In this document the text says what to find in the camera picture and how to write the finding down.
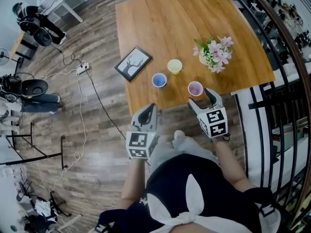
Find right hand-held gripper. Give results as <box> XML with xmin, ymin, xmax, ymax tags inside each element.
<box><xmin>188</xmin><ymin>88</ymin><xmax>229</xmax><ymax>139</ymax></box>

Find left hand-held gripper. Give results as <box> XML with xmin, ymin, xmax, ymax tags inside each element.
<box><xmin>125</xmin><ymin>103</ymin><xmax>160</xmax><ymax>160</ymax></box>

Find pink cup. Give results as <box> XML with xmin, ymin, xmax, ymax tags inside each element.
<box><xmin>188</xmin><ymin>81</ymin><xmax>204</xmax><ymax>97</ymax></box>

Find blue cup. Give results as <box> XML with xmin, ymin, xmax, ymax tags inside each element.
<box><xmin>152</xmin><ymin>73</ymin><xmax>168</xmax><ymax>89</ymax></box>

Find yellow cup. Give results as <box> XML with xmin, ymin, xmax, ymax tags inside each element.
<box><xmin>167</xmin><ymin>59</ymin><xmax>183</xmax><ymax>76</ymax></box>

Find person's right forearm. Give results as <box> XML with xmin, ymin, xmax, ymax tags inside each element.
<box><xmin>215</xmin><ymin>139</ymin><xmax>255</xmax><ymax>192</ymax></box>

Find person's left forearm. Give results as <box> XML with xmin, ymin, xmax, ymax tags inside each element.
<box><xmin>121</xmin><ymin>158</ymin><xmax>150</xmax><ymax>205</ymax></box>

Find person's grey shorts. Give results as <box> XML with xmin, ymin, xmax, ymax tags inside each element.
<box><xmin>148</xmin><ymin>136</ymin><xmax>220</xmax><ymax>167</ymax></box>

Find pink flowers in yellow pot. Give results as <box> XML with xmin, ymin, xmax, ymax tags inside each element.
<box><xmin>192</xmin><ymin>35</ymin><xmax>234</xmax><ymax>74</ymax></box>

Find black framed tree picture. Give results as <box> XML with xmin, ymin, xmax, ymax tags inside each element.
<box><xmin>114</xmin><ymin>47</ymin><xmax>153</xmax><ymax>83</ymax></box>

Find black metal railing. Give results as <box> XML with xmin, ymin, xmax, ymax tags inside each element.
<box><xmin>223</xmin><ymin>0</ymin><xmax>311</xmax><ymax>233</ymax></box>

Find person's black top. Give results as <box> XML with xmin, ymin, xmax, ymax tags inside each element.
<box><xmin>98</xmin><ymin>153</ymin><xmax>276</xmax><ymax>233</ymax></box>

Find white power strip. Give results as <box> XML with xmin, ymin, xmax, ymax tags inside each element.
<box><xmin>76</xmin><ymin>60</ymin><xmax>90</xmax><ymax>76</ymax></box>

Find white tied cloth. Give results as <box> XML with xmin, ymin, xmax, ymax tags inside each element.
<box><xmin>146</xmin><ymin>173</ymin><xmax>243</xmax><ymax>233</ymax></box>

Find black metal rack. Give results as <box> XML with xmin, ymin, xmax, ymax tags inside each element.
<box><xmin>0</xmin><ymin>122</ymin><xmax>67</xmax><ymax>171</ymax></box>

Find black round chair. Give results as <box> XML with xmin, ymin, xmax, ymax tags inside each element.
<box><xmin>21</xmin><ymin>79</ymin><xmax>49</xmax><ymax>98</ymax></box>
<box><xmin>33</xmin><ymin>28</ymin><xmax>52</xmax><ymax>47</ymax></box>

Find small wooden side table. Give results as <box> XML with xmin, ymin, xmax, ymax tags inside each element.
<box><xmin>10</xmin><ymin>32</ymin><xmax>38</xmax><ymax>61</ymax></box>

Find black standing fan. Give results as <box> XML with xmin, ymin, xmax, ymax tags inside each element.
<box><xmin>0</xmin><ymin>48</ymin><xmax>25</xmax><ymax>75</ymax></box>

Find black cable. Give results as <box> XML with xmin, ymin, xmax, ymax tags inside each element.
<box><xmin>51</xmin><ymin>44</ymin><xmax>86</xmax><ymax>67</ymax></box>
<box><xmin>85</xmin><ymin>69</ymin><xmax>127</xmax><ymax>140</ymax></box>

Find white cable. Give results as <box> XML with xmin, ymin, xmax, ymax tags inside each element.
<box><xmin>36</xmin><ymin>68</ymin><xmax>88</xmax><ymax>194</ymax></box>

